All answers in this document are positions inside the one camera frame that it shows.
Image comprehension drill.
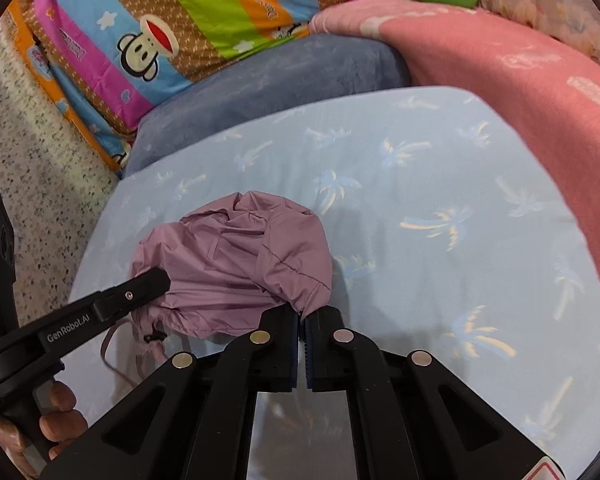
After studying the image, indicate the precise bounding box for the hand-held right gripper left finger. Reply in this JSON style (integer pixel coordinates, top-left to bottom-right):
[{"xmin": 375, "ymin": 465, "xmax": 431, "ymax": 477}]
[{"xmin": 40, "ymin": 306, "xmax": 302, "ymax": 480}]

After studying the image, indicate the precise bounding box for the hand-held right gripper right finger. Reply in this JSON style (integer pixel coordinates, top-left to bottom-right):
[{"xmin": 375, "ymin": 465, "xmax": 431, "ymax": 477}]
[{"xmin": 304, "ymin": 305, "xmax": 567, "ymax": 480}]

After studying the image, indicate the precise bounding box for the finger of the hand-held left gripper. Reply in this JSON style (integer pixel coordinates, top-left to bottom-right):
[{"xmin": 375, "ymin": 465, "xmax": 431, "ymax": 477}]
[{"xmin": 91, "ymin": 267, "xmax": 172, "ymax": 322}]

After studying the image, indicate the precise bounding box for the mauve drawstring bag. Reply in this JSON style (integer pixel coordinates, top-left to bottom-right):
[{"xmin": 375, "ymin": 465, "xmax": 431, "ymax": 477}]
[{"xmin": 100, "ymin": 190, "xmax": 334, "ymax": 387}]

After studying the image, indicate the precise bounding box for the person's left hand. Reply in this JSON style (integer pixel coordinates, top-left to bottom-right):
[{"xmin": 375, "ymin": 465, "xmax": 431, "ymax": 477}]
[{"xmin": 0, "ymin": 381, "xmax": 89, "ymax": 477}]

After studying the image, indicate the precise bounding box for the blue-grey sofa cushion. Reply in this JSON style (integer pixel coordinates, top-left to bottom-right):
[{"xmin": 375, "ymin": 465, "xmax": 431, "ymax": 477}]
[{"xmin": 120, "ymin": 34, "xmax": 412, "ymax": 179}]

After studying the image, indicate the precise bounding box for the colourful monkey-print pillow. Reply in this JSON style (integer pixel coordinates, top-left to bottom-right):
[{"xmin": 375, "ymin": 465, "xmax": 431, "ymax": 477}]
[{"xmin": 5, "ymin": 0, "xmax": 402, "ymax": 174}]

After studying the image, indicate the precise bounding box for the pink towel blanket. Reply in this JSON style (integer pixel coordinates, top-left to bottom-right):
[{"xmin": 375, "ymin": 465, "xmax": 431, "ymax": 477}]
[{"xmin": 310, "ymin": 0, "xmax": 600, "ymax": 327}]

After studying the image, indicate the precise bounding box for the floral grey pillow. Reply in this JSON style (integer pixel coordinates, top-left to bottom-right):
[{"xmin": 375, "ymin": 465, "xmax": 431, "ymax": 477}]
[{"xmin": 455, "ymin": 0, "xmax": 600, "ymax": 78}]

